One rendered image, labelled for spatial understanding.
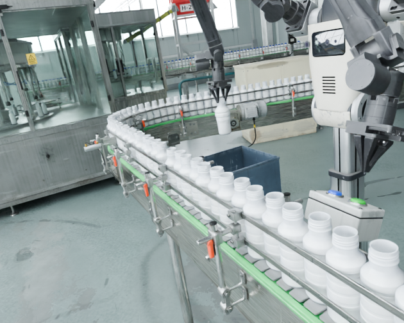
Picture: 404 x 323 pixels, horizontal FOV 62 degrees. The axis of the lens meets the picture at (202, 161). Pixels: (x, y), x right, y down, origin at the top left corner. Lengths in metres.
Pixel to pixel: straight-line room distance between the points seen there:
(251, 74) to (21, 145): 3.15
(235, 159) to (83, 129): 2.64
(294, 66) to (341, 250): 4.81
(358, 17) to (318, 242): 0.44
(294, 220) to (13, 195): 3.86
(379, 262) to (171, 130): 2.20
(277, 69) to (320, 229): 4.66
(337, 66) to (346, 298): 0.84
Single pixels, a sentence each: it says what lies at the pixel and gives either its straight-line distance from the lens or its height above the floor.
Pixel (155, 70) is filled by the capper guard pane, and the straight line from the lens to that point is 6.38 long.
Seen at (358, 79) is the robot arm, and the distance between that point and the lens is 0.69.
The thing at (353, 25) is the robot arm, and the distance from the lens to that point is 0.78.
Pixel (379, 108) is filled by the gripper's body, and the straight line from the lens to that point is 0.74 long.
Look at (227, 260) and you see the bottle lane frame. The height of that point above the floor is 0.96.
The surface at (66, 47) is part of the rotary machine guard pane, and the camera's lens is 4.15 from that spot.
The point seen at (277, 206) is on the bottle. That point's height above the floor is 1.15.
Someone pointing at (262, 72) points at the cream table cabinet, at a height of 1.05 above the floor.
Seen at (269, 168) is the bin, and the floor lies 0.91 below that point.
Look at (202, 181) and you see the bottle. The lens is 0.92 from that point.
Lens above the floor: 1.46
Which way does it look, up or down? 18 degrees down
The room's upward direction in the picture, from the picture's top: 9 degrees counter-clockwise
